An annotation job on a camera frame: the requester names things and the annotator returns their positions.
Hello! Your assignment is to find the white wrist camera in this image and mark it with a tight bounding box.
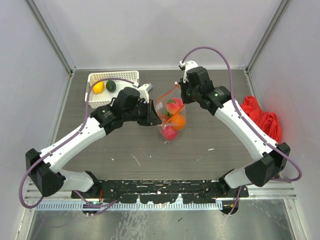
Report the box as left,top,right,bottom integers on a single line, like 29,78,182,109
179,60,199,83
132,82,153,103

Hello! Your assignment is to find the pink yellow peach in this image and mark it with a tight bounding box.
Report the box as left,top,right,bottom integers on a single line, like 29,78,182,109
166,97,184,115

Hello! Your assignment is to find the white plastic basket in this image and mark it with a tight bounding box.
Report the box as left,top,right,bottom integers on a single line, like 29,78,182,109
84,70,140,109

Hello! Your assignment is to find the yellow lemon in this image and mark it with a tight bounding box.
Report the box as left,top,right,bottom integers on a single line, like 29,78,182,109
92,81,105,94

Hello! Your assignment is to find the red apple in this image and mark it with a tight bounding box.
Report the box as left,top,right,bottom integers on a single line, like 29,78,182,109
161,126,178,141

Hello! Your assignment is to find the left aluminium frame post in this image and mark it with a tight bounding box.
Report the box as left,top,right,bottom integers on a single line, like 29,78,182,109
24,0,76,75

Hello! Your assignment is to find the dark green avocado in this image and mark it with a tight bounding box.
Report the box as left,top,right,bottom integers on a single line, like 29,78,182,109
105,80,117,93

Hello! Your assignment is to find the orange fruit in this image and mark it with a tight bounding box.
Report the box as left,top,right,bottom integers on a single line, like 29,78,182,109
169,114,187,131

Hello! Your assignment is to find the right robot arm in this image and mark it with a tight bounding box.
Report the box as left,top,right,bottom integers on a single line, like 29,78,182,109
179,62,291,197

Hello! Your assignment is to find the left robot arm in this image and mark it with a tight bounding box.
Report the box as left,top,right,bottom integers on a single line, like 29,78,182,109
25,84,162,198

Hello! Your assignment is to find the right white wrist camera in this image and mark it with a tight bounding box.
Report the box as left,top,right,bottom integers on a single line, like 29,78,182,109
179,60,199,83

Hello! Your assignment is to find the white slotted cable duct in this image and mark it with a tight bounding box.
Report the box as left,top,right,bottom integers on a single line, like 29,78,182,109
35,200,223,211

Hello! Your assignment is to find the red cloth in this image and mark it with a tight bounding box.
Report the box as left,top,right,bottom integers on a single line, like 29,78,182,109
240,95,283,143

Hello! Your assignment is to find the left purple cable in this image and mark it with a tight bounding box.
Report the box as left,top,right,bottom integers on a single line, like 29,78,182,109
18,77,140,216

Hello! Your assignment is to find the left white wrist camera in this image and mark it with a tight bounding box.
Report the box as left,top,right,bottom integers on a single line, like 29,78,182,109
132,82,153,103

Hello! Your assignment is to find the aluminium frame post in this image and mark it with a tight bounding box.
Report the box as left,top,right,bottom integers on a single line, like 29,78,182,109
24,0,76,75
245,0,292,74

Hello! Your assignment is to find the purple cable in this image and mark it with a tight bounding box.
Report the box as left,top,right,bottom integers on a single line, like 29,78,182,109
181,46,303,216
18,77,140,216

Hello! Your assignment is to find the clear zip top bag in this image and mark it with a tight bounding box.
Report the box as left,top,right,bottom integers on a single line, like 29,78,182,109
155,82,187,142

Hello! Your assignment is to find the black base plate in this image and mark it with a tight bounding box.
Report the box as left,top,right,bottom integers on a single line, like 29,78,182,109
80,180,238,204

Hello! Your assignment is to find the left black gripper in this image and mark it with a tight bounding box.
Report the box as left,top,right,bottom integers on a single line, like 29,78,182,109
123,99,162,127

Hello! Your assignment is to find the right aluminium frame post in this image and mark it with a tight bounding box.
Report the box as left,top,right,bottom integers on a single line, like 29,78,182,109
245,0,292,74

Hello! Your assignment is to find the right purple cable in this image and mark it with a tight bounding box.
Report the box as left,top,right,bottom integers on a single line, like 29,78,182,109
181,46,303,216

